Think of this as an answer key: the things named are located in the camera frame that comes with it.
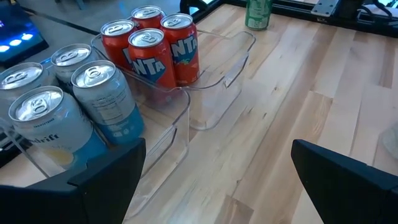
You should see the silver metal bracket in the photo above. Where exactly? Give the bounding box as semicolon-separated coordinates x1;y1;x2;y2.
310;0;340;18

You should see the green soda can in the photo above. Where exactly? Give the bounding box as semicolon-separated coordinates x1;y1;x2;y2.
244;0;274;31

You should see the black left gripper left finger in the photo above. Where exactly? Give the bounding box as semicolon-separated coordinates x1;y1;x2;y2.
0;138;146;224

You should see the clear plastic bin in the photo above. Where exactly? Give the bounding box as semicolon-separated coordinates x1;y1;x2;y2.
90;28;257;131
0;40;191;222

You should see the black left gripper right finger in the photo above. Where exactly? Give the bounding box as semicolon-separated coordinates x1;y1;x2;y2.
291;139;398;224

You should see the silver and blue soda can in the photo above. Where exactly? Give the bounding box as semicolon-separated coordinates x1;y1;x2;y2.
7;85;109;171
0;61;57;131
50;43;100;94
70;59;146;146

